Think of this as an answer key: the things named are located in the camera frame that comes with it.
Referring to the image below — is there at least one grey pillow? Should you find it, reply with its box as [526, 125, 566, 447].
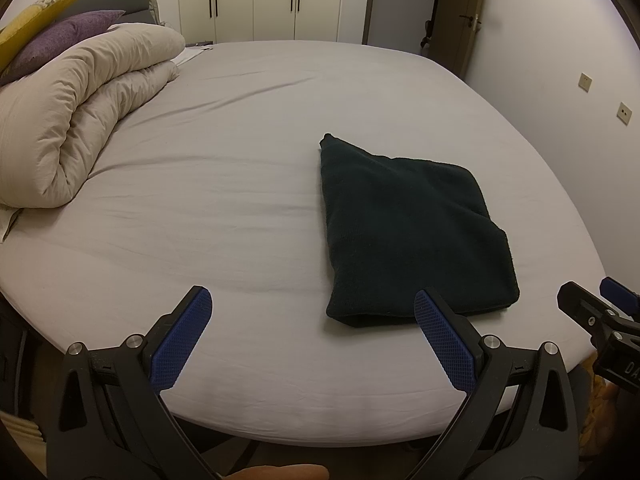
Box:
[60, 0, 162, 27]

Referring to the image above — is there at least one beige folded duvet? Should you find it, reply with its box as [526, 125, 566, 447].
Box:
[0, 24, 187, 210]

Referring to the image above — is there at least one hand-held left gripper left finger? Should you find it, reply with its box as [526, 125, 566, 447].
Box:
[47, 285, 221, 480]

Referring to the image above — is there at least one cream wardrobe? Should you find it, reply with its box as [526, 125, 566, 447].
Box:
[177, 0, 373, 46]

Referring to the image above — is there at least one bed with grey sheet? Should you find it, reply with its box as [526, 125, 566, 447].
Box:
[0, 40, 603, 447]

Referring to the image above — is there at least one purple pillow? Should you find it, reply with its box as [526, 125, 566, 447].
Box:
[0, 10, 127, 87]

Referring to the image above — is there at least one yellow pillow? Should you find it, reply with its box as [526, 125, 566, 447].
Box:
[0, 0, 99, 72]

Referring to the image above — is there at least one dark green towel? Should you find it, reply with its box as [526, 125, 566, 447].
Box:
[319, 132, 521, 329]

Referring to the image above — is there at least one yellow cloth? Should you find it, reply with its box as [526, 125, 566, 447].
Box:
[582, 355, 640, 457]

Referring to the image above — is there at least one person's left hand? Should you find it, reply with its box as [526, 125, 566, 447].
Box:
[225, 464, 331, 480]

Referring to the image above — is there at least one wooden door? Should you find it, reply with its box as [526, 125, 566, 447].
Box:
[434, 0, 489, 79]

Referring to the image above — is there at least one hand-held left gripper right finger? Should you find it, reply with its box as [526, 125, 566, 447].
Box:
[412, 287, 581, 480]

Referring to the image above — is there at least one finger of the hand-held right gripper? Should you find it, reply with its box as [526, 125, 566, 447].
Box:
[557, 281, 621, 346]
[600, 276, 640, 318]

